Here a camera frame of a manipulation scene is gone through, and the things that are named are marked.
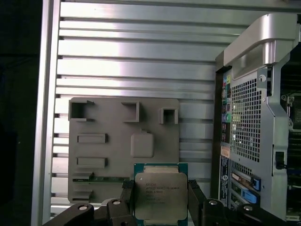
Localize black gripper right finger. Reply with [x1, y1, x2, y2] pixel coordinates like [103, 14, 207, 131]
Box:
[187, 179, 288, 226]

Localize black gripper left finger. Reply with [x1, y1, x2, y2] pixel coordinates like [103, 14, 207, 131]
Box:
[42, 179, 137, 226]

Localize silver CPU with green edge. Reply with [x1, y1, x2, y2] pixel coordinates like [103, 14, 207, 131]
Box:
[133, 162, 189, 226]

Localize blue expansion slot clip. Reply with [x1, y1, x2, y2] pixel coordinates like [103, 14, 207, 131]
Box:
[252, 177, 262, 192]
[242, 190, 260, 206]

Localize green RAM stick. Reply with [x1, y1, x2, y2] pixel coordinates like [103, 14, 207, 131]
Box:
[72, 177, 126, 183]

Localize grey parts rack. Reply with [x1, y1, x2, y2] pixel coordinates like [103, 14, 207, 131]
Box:
[67, 97, 181, 204]

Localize black open PC case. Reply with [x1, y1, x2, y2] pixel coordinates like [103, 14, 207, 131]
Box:
[210, 13, 301, 226]

